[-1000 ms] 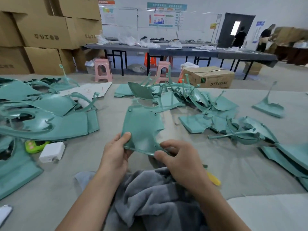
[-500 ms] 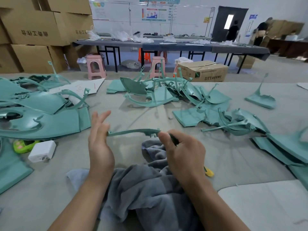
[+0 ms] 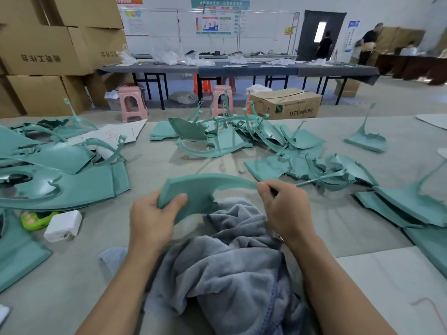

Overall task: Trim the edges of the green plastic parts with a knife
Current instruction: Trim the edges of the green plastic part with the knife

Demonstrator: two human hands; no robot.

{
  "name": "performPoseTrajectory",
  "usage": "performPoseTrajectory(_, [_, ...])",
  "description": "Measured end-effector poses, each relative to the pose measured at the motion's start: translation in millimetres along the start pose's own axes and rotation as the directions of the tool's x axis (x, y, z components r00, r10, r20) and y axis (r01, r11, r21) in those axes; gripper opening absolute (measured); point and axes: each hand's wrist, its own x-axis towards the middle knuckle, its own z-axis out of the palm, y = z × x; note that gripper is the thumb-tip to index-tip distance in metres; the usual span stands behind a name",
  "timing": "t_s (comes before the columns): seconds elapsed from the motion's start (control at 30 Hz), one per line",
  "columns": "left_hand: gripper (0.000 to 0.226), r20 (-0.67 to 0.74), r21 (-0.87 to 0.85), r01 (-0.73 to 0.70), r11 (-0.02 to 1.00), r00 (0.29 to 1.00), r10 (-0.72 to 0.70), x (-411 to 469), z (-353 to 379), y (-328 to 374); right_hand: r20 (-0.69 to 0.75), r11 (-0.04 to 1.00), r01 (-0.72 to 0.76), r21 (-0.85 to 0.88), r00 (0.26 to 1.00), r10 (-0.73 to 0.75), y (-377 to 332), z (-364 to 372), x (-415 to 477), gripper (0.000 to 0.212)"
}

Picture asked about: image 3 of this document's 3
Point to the white power adapter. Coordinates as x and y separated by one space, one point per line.
63 226

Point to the dark door with window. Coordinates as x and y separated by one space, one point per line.
320 35

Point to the grey-blue wiping cloth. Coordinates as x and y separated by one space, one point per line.
223 275

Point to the white foam sheet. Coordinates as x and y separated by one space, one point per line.
433 120
398 289

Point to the person's right hand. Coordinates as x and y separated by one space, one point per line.
290 212

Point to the person's left forearm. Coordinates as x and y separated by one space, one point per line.
119 296

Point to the person's right forearm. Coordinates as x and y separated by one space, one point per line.
339 289

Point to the person's left hand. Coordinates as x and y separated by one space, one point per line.
152 226

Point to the heap of clear plastic bags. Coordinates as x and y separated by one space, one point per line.
164 58

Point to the green and yellow gadget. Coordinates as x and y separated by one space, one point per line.
36 220

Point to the single green plastic part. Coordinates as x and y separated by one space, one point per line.
202 188

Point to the stack of brown cardboard boxes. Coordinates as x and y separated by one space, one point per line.
49 52

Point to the white paper sheet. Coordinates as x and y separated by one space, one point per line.
108 134

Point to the brown cardboard box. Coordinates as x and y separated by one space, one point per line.
285 104

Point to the pink plastic stool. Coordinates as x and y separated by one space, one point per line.
223 99
132 102

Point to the long grey work table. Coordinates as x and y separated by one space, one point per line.
237 69

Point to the orange object under table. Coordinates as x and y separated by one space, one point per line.
202 85

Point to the pile of green plastic parts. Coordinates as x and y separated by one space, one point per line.
56 164

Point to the colourful wall poster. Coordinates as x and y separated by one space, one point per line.
216 24

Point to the white oval plastic piece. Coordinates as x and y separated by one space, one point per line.
3 314

